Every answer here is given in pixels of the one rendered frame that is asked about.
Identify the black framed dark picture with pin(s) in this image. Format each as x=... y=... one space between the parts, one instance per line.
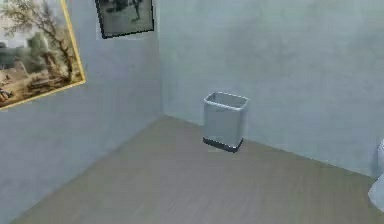
x=126 y=16

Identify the gold framed landscape painting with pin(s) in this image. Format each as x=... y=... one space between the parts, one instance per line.
x=36 y=53

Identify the grey trash can black base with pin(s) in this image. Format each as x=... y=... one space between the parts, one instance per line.
x=224 y=123

